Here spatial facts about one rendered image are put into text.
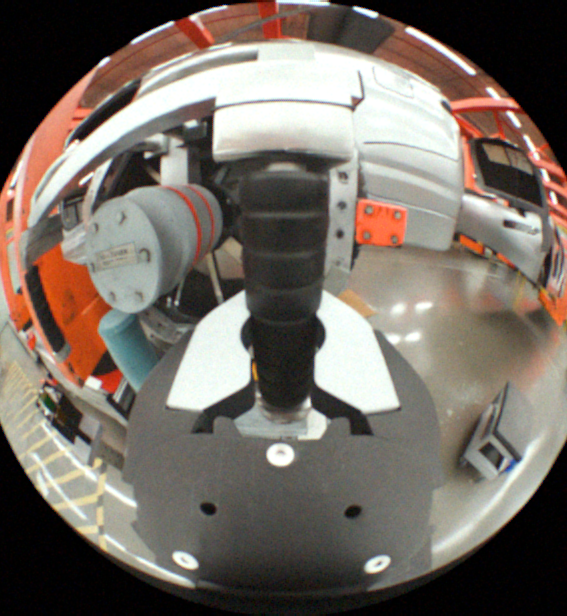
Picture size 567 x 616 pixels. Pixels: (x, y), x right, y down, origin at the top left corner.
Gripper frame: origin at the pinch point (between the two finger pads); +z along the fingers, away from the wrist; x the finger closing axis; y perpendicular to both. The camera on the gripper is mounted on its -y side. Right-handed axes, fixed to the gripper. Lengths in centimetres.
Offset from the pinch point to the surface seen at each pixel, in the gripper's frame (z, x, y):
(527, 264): 73, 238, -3
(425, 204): 54, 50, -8
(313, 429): 24, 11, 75
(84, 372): 7, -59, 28
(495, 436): -14, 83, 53
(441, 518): -43, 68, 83
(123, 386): 23, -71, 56
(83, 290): 24, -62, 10
